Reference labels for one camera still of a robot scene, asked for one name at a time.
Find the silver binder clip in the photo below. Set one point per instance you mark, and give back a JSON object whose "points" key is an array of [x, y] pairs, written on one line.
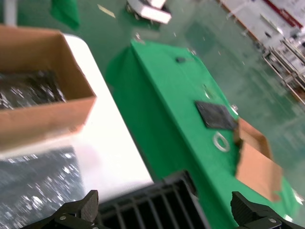
{"points": [[234, 109]]}

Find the bagged graphics card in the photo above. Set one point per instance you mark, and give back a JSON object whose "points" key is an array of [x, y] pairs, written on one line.
{"points": [[28, 90]]}

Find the white post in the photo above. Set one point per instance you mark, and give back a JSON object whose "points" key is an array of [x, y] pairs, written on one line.
{"points": [[10, 12]]}

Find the white machine base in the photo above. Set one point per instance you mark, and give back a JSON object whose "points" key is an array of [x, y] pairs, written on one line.
{"points": [[152, 12]]}

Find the black glittery bag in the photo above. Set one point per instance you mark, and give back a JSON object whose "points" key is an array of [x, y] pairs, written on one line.
{"points": [[214, 114]]}

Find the metal equipment rack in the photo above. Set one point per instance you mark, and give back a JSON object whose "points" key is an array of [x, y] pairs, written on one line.
{"points": [[288, 64]]}

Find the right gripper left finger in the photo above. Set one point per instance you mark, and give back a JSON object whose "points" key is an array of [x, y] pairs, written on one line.
{"points": [[78, 212]]}

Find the green tablecloth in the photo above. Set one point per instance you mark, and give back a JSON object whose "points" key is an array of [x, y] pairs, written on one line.
{"points": [[166, 95]]}

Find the green cloth piece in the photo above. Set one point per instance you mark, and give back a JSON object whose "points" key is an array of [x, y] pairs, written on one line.
{"points": [[64, 12]]}

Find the translucent antistatic bag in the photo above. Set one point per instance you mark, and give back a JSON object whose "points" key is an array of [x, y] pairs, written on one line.
{"points": [[35, 186]]}

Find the brown cardboard box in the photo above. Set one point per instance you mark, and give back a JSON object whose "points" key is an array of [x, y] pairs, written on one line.
{"points": [[35, 119]]}

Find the brown cardboard piece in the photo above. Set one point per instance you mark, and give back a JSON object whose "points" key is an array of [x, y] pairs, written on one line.
{"points": [[257, 167]]}

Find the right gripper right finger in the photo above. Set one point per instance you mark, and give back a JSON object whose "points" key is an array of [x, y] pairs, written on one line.
{"points": [[252, 217]]}

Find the black slotted container tray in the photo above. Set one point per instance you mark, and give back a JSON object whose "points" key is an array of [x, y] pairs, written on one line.
{"points": [[143, 205]]}

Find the clear tape roll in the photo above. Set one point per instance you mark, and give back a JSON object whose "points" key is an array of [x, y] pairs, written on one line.
{"points": [[215, 141]]}

